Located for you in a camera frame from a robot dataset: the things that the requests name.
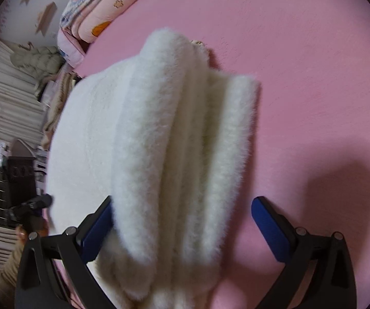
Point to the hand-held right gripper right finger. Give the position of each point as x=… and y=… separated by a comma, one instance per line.
x=268, y=228

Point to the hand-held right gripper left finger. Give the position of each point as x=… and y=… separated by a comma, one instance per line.
x=96, y=235

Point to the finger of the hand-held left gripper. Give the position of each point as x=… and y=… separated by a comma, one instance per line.
x=41, y=200

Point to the white fluffy garment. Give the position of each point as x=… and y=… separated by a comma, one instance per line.
x=146, y=135

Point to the person's left forearm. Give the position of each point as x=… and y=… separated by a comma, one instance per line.
x=8, y=270

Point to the person's left hand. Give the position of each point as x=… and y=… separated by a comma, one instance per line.
x=24, y=233

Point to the dark wooden furniture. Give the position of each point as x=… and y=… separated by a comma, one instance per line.
x=22, y=170

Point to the beige folded garment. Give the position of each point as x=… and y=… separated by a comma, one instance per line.
x=59, y=103

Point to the white curtain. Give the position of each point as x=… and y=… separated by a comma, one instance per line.
x=8, y=96

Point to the green padded jacket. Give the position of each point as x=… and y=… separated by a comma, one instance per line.
x=40, y=61

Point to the pink plush bed blanket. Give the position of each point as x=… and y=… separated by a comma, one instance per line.
x=301, y=70

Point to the pink printed folded quilt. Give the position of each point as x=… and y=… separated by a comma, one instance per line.
x=104, y=9

